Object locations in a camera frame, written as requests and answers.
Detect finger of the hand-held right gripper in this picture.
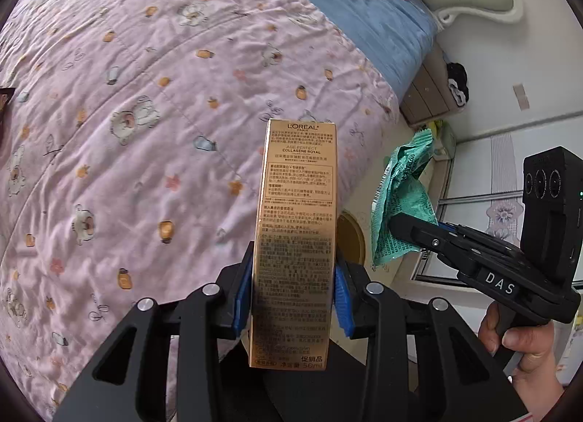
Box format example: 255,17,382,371
388,212,489,278
438,222,523,264

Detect white sliding wardrobe door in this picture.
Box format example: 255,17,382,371
418,130,583,292

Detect blue bed blanket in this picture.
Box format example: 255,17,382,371
239,0,441,100

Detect green wrapper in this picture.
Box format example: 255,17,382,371
370,128,441,269

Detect beige wall tape strip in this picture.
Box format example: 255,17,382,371
513,83,532,111

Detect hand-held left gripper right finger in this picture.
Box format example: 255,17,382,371
334,258,529,422

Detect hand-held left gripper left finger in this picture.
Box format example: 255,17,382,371
54,240,256,422

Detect black and white cloth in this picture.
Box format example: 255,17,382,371
445,62,470,108

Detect beige nightstand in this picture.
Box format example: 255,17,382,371
400,46,457,128

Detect person's right hand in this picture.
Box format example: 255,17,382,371
478,301,555,375

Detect round tan container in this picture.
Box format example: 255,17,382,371
337,209,368,269

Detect gold cosmetics box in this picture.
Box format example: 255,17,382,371
248,119,338,370

